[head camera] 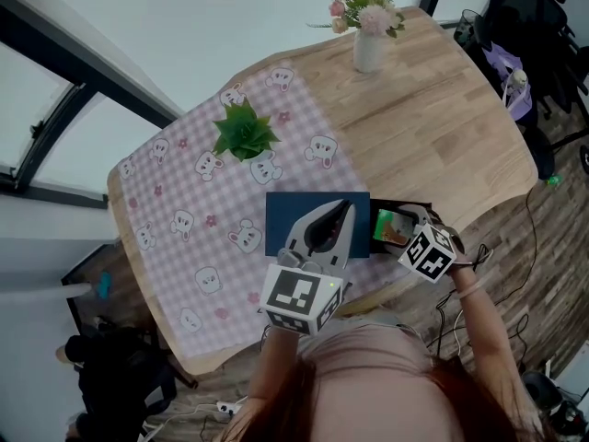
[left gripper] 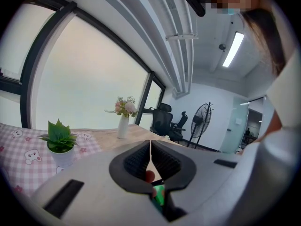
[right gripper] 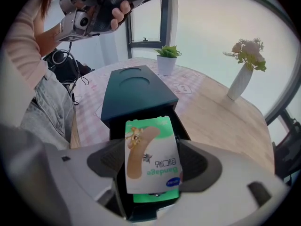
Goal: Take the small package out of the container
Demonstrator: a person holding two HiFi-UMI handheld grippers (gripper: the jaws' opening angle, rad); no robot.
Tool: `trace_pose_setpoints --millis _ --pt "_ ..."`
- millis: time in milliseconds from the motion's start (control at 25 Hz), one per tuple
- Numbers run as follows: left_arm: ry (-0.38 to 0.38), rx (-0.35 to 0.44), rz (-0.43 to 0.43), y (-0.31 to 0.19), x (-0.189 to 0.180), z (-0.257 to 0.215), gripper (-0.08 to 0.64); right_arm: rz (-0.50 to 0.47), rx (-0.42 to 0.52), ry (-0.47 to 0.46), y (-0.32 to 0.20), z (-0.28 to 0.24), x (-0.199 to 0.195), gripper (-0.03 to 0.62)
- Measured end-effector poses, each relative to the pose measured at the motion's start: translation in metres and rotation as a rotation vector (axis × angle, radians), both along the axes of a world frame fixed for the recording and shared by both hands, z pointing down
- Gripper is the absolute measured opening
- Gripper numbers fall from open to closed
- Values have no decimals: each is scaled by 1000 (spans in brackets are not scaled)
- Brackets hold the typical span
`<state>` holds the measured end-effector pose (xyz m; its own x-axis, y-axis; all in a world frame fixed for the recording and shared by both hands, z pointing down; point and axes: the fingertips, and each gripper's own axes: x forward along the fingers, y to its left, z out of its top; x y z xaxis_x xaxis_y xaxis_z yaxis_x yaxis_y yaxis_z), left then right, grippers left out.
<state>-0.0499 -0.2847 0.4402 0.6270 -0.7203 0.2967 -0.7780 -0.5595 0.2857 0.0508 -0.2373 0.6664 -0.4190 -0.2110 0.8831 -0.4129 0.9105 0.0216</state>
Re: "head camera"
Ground grey round container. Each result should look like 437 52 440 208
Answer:
522 370 565 416

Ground pink bracelet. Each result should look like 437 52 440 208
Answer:
457 278 487 299

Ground dark blue rectangular tray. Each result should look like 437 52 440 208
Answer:
264 191 436 261

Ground person's right forearm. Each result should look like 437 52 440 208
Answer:
448 258 530 427

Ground purple bag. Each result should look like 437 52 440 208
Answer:
481 41 534 123

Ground pink checked tablecloth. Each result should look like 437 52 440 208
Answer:
118 64 406 363

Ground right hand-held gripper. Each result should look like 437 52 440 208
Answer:
395 203 467 285

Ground black cable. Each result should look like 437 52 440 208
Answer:
482 186 549 303

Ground white power strip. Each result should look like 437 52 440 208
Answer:
215 398 248 417

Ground green packet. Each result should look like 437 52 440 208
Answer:
373 208 418 247

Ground white vase with flowers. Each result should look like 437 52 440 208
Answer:
306 0 407 74

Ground black mesh office chair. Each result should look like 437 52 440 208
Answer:
453 0 589 156

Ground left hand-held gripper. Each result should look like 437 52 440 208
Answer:
259 198 359 336

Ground small green potted plant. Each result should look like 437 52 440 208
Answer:
211 97 283 165

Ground person's left forearm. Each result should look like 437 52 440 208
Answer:
248 324 305 404

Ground person's pink shirt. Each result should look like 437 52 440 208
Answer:
220 324 544 442

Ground small teal object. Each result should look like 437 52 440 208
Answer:
94 272 112 301

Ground person's grey trousers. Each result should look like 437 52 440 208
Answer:
340 313 415 336

